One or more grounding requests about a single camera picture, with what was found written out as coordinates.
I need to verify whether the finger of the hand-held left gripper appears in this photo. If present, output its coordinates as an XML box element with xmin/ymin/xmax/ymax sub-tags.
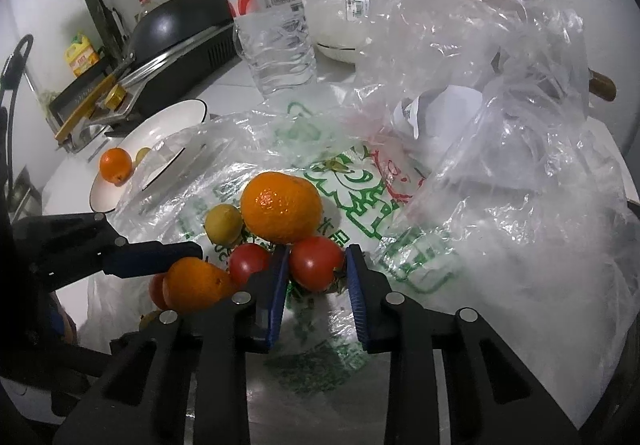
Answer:
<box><xmin>12</xmin><ymin>212</ymin><xmax>204</xmax><ymax>281</ymax></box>

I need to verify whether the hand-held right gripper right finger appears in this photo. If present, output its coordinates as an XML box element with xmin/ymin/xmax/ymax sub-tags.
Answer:
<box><xmin>345</xmin><ymin>243</ymin><xmax>586</xmax><ymax>445</ymax></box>

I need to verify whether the red tomato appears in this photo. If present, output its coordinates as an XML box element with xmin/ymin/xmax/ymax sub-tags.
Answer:
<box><xmin>288</xmin><ymin>236</ymin><xmax>346</xmax><ymax>292</ymax></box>
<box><xmin>228</xmin><ymin>243</ymin><xmax>273</xmax><ymax>290</ymax></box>

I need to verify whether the steel induction cooker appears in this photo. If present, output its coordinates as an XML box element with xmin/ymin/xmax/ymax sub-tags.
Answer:
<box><xmin>47</xmin><ymin>22</ymin><xmax>241</xmax><ymax>153</ymax></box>

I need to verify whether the crumpled clear plastic bag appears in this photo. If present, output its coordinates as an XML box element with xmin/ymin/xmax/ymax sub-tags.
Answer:
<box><xmin>345</xmin><ymin>0</ymin><xmax>637</xmax><ymax>431</ymax></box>

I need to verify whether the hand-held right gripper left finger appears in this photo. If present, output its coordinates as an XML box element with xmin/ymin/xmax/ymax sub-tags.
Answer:
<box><xmin>52</xmin><ymin>245</ymin><xmax>292</xmax><ymax>445</ymax></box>

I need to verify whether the yellow oil bottle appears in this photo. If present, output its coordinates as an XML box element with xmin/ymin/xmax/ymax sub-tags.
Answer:
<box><xmin>64</xmin><ymin>35</ymin><xmax>101</xmax><ymax>78</ymax></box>

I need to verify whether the black wok with wooden handle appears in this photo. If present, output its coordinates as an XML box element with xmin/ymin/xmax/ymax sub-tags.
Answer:
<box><xmin>54</xmin><ymin>0</ymin><xmax>236</xmax><ymax>143</ymax></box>

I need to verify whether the white bowl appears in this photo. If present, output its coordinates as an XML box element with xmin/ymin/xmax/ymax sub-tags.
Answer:
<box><xmin>312</xmin><ymin>0</ymin><xmax>382</xmax><ymax>64</ymax></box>

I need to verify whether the white paper receipt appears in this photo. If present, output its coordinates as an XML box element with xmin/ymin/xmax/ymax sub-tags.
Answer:
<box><xmin>392</xmin><ymin>85</ymin><xmax>483</xmax><ymax>138</ymax></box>

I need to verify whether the orange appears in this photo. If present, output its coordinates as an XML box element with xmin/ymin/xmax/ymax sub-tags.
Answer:
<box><xmin>240</xmin><ymin>171</ymin><xmax>323</xmax><ymax>245</ymax></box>
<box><xmin>99</xmin><ymin>148</ymin><xmax>133</xmax><ymax>186</ymax></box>
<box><xmin>162</xmin><ymin>256</ymin><xmax>236</xmax><ymax>316</ymax></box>

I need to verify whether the white plate with dark rim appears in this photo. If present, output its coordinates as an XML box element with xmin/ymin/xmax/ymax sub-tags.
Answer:
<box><xmin>89</xmin><ymin>99</ymin><xmax>210</xmax><ymax>213</ymax></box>

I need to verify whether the clear plastic water bottle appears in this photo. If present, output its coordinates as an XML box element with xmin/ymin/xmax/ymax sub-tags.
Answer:
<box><xmin>220</xmin><ymin>0</ymin><xmax>318</xmax><ymax>101</ymax></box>

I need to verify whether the green printed plastic bag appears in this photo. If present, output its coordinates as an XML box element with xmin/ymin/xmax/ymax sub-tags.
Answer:
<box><xmin>87</xmin><ymin>98</ymin><xmax>466</xmax><ymax>445</ymax></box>

